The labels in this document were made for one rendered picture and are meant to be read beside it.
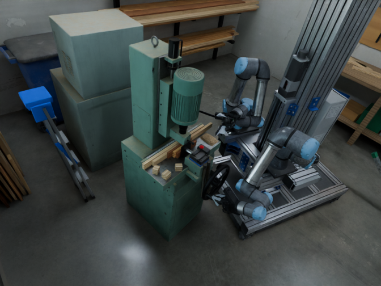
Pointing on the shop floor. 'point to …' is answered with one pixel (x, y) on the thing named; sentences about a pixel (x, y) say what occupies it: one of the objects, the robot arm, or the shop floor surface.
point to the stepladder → (36, 108)
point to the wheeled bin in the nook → (36, 65)
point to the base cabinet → (161, 200)
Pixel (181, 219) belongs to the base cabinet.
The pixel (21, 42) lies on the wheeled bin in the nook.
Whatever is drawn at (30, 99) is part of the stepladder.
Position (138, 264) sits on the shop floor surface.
